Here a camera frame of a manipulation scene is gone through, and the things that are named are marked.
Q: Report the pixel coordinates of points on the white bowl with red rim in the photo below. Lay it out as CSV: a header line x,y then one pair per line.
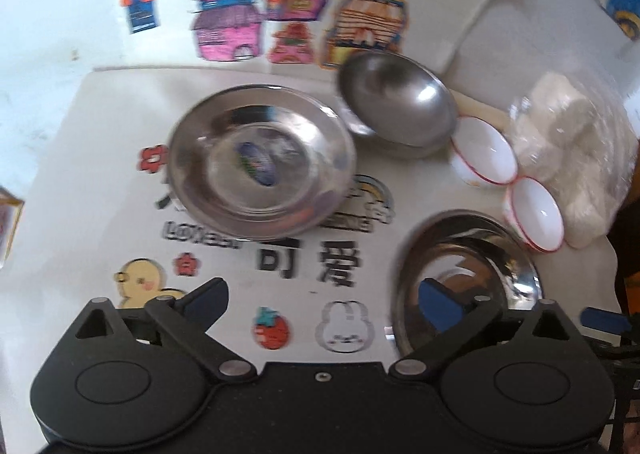
x,y
537,211
487,152

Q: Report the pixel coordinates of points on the plastic bag of white rolls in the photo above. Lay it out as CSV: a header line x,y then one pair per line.
x,y
570,134

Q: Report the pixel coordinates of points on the steel plate with sticker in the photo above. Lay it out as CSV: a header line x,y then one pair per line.
x,y
215,144

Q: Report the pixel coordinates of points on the printed canvas cloth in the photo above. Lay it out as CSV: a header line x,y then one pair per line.
x,y
100,159

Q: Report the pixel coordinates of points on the steel bowl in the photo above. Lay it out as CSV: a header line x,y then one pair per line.
x,y
395,94

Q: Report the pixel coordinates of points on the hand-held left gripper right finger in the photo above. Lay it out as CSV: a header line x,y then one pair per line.
x,y
436,301

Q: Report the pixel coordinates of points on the plain steel plate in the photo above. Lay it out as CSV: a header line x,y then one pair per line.
x,y
475,254

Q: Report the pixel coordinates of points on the house drawing sheet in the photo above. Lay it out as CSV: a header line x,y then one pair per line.
x,y
175,34

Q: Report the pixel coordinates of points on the yellow-edged box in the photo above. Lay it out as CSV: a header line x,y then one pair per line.
x,y
7,224

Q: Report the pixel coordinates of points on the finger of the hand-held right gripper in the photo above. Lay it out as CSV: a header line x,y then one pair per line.
x,y
602,319

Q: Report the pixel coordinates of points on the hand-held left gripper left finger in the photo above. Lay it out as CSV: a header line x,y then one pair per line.
x,y
209,298

